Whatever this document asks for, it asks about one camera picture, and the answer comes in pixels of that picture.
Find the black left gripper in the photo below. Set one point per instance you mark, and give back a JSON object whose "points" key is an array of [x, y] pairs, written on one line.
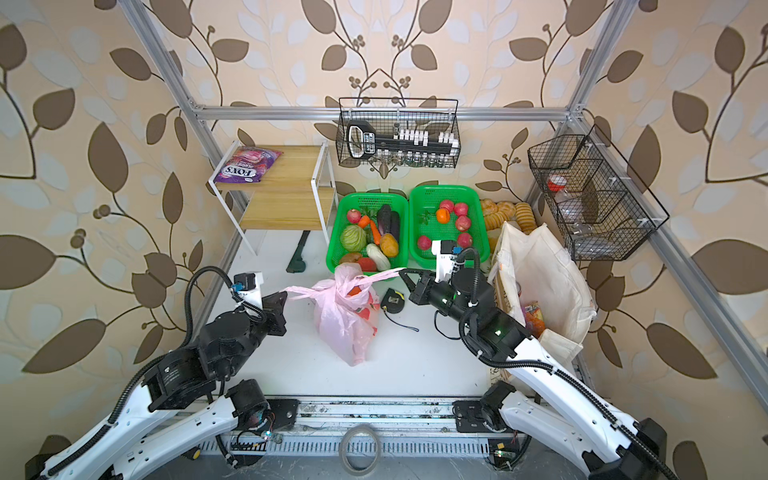
{"points": [[273, 307]]}

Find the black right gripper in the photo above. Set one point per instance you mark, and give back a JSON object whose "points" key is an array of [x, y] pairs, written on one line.
{"points": [[422, 289]]}

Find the pink plastic bag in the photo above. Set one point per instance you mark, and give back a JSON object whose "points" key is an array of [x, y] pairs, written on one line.
{"points": [[346, 309]]}

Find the cream canvas tote bag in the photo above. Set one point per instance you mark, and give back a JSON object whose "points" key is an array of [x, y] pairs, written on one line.
{"points": [[536, 268]]}

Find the purple Fox's candy bag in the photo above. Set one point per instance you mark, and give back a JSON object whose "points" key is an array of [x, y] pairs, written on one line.
{"points": [[247, 165]]}

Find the orange Fox's candy bag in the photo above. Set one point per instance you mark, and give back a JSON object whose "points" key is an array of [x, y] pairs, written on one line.
{"points": [[534, 320]]}

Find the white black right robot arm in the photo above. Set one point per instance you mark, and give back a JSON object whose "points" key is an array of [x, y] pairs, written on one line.
{"points": [[599, 439]]}

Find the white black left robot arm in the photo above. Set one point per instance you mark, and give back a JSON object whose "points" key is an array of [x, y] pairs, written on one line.
{"points": [[183, 398]]}

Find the white radish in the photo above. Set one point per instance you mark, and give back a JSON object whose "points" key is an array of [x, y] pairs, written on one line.
{"points": [[380, 260]]}

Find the black yellow tape measure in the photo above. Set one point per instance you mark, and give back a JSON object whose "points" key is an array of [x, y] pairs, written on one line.
{"points": [[393, 303]]}

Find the yellow potato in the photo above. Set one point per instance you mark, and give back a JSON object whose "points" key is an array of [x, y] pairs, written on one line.
{"points": [[389, 245]]}

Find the small red apple left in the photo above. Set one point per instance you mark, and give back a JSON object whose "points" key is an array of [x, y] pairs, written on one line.
{"points": [[424, 243]]}

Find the red tomato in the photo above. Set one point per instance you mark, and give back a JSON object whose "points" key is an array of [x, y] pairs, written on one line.
{"points": [[367, 264]]}

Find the dark green scraper tool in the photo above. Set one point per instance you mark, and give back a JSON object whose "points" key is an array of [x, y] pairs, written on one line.
{"points": [[296, 263]]}

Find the dark purple eggplant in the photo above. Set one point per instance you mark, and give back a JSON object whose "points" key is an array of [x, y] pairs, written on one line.
{"points": [[389, 222]]}

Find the brown potato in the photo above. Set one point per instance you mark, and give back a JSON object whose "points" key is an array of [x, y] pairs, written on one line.
{"points": [[352, 257]]}

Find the green cabbage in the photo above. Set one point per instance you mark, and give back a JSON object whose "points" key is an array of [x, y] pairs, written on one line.
{"points": [[353, 238]]}

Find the orange carrot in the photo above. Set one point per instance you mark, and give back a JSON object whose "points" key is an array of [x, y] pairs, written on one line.
{"points": [[372, 228]]}

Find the red apple lower right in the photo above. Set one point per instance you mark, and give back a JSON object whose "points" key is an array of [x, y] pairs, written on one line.
{"points": [[465, 240]]}

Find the orange fruit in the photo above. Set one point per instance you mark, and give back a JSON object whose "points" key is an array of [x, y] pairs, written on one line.
{"points": [[443, 216]]}

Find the red apple middle right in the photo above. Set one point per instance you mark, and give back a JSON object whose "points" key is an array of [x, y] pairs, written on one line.
{"points": [[463, 223]]}

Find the right green plastic basket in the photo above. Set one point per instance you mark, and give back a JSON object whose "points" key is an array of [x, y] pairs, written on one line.
{"points": [[424, 201]]}

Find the green plastic basket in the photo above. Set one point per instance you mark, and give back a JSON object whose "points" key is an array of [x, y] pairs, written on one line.
{"points": [[424, 201], [368, 204]]}

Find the red apple back right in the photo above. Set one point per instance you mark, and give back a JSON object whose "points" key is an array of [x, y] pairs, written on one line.
{"points": [[461, 209]]}

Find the left green plastic basket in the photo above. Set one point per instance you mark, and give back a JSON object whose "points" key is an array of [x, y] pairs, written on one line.
{"points": [[368, 204]]}

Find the white wooden two-tier shelf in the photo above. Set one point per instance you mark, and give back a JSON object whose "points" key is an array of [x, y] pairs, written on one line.
{"points": [[298, 193]]}

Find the tray of bread rolls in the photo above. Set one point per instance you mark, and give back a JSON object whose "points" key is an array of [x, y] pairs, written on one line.
{"points": [[495, 214]]}

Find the roll of clear tape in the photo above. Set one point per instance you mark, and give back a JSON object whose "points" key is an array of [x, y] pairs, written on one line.
{"points": [[360, 441]]}

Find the red capped plastic bottle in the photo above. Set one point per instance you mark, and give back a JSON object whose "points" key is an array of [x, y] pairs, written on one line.
{"points": [[557, 185]]}

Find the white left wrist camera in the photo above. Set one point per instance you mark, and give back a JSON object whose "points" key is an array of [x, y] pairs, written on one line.
{"points": [[246, 288]]}

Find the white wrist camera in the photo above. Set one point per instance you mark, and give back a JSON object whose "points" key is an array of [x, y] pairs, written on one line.
{"points": [[446, 252], [246, 288]]}

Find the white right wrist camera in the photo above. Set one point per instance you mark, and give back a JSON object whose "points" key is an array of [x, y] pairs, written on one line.
{"points": [[446, 252]]}

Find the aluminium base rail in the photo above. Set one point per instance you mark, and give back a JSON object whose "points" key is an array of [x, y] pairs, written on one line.
{"points": [[436, 427]]}

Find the black wire basket back wall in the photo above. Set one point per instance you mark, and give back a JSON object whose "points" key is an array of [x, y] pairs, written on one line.
{"points": [[433, 114]]}

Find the black wire basket wall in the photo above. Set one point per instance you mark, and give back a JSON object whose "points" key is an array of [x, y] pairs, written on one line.
{"points": [[433, 114], [612, 210]]}

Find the black wire basket right wall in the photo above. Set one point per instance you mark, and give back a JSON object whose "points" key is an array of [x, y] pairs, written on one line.
{"points": [[612, 210]]}

